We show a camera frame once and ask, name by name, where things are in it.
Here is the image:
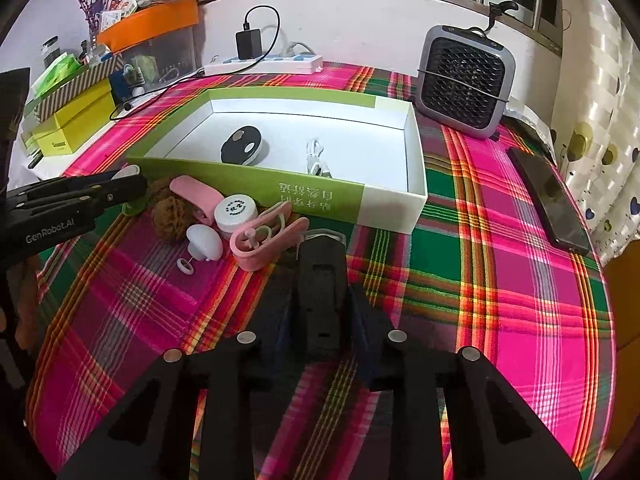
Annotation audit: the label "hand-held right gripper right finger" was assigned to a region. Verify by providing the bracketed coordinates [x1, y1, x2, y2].
[346, 284, 584, 480]

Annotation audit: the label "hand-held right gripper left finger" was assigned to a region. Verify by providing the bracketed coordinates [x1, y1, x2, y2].
[59, 282, 302, 480]

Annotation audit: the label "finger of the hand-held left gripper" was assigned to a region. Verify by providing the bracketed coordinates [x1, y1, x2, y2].
[7, 175, 149, 224]
[10, 169, 122, 197]

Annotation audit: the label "green and white suction holder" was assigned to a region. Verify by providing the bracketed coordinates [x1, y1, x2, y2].
[111, 165, 151, 216]

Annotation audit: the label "black rectangular device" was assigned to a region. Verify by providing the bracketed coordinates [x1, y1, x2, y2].
[297, 230, 347, 361]

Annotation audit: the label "pink oblong case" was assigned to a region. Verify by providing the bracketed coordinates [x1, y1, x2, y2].
[170, 175, 224, 225]

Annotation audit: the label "pink plastic gadget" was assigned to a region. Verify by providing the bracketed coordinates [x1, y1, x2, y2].
[230, 203, 311, 272]

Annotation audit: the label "white dome-shaped gadget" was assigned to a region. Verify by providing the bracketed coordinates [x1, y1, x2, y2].
[176, 225, 225, 274]

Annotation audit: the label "green and white cardboard box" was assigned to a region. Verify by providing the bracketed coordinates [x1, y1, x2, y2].
[124, 87, 429, 235]

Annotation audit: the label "white round jar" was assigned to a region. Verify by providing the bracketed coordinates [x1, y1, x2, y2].
[214, 194, 260, 234]

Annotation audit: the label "black oval remote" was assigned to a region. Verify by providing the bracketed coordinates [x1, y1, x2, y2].
[221, 126, 270, 165]

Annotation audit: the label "white cable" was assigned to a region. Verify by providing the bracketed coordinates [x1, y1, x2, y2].
[304, 136, 334, 179]

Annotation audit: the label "yellow cardboard box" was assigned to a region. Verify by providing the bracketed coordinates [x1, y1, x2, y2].
[31, 80, 117, 155]

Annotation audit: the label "striped cardboard box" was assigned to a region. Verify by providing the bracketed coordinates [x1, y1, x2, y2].
[37, 55, 124, 121]

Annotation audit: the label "green tissue packet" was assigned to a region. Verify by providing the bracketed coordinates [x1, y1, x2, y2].
[31, 55, 82, 99]

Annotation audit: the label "pink plaid tablecloth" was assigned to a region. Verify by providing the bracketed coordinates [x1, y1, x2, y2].
[25, 62, 617, 480]

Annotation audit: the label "clear container with orange lid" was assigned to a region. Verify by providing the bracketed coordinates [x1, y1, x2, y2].
[96, 0, 201, 87]

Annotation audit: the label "colourful card packets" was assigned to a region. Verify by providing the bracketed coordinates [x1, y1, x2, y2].
[97, 0, 139, 31]

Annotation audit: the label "white power strip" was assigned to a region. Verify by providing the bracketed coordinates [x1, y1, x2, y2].
[202, 52, 324, 75]

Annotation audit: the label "black charger adapter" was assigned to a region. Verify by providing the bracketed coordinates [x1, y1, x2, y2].
[236, 29, 263, 60]

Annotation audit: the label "black smartphone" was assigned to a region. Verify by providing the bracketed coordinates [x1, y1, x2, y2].
[507, 146, 592, 255]

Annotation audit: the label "grey fan heater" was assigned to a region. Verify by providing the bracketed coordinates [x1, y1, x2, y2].
[416, 25, 516, 140]

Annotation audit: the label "patterned white curtain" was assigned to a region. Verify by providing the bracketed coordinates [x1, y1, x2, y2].
[550, 0, 640, 263]

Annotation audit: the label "black charging cable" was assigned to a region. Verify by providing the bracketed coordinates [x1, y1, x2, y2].
[109, 6, 281, 122]

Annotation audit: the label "black bent bracket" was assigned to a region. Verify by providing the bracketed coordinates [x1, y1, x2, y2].
[486, 2, 519, 29]

